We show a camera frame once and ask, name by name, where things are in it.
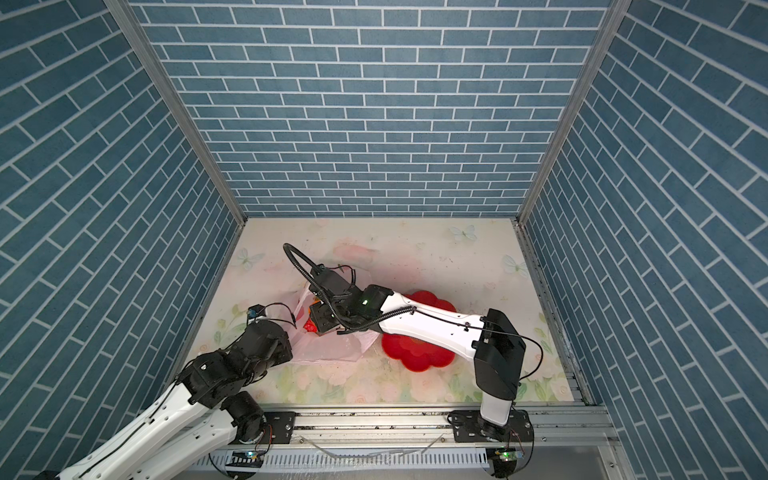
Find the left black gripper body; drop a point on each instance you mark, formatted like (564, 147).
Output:
(282, 355)

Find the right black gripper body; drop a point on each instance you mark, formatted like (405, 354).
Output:
(324, 316)

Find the pink plastic bag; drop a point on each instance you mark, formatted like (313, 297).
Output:
(309, 347)

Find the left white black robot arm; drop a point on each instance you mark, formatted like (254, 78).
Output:
(205, 408)

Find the red fake strawberry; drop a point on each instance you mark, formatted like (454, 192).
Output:
(309, 326)

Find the red flower-shaped plate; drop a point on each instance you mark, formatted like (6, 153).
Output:
(417, 355)

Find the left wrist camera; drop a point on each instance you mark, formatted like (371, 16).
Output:
(255, 311)

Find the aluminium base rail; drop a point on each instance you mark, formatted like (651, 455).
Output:
(569, 442)

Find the left metal corner post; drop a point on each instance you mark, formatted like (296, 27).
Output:
(129, 25)

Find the metal corner post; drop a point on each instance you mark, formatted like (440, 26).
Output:
(607, 31)
(129, 25)

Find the right metal corner post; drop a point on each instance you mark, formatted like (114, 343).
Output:
(607, 31)

